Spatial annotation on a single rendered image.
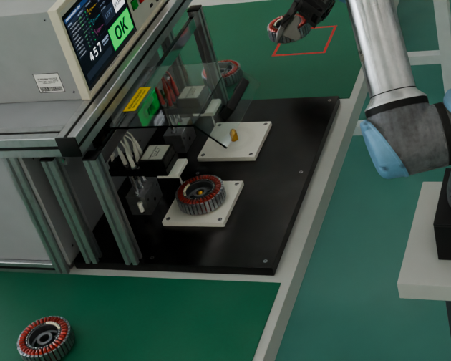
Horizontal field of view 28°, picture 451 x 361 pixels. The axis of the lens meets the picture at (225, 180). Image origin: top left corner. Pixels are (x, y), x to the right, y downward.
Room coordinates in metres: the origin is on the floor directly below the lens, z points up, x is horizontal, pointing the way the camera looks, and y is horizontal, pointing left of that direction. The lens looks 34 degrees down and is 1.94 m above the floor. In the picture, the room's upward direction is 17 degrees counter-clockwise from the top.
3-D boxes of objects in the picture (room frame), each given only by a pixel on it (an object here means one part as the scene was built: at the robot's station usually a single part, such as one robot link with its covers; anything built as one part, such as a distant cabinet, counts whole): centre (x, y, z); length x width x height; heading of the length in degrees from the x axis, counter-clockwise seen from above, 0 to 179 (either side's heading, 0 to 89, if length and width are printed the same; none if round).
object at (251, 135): (1.87, -0.05, 0.78); 0.15 x 0.15 x 0.01; 62
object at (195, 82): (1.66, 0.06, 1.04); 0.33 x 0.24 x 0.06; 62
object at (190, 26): (1.81, 0.09, 1.03); 0.62 x 0.01 x 0.03; 152
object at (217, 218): (1.65, 0.06, 0.78); 0.15 x 0.15 x 0.01; 62
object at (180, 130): (1.93, 0.08, 0.80); 0.08 x 0.05 x 0.06; 152
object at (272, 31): (2.12, -0.28, 0.90); 0.11 x 0.11 x 0.04
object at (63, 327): (1.37, 0.44, 0.77); 0.11 x 0.11 x 0.04
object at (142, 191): (1.72, 0.19, 0.80); 0.08 x 0.05 x 0.06; 152
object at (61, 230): (1.88, 0.23, 0.92); 0.66 x 0.01 x 0.30; 152
